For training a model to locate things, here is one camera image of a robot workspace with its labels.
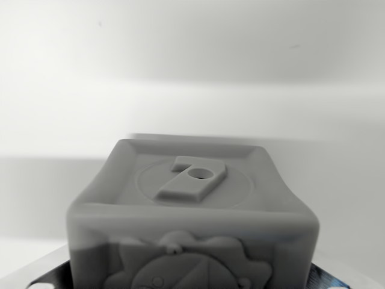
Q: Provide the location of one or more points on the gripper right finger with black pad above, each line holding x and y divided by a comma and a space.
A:
328, 275

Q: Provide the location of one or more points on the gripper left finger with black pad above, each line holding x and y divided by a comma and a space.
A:
51, 274

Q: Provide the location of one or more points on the grey cube with embossed seven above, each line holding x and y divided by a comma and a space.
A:
192, 219

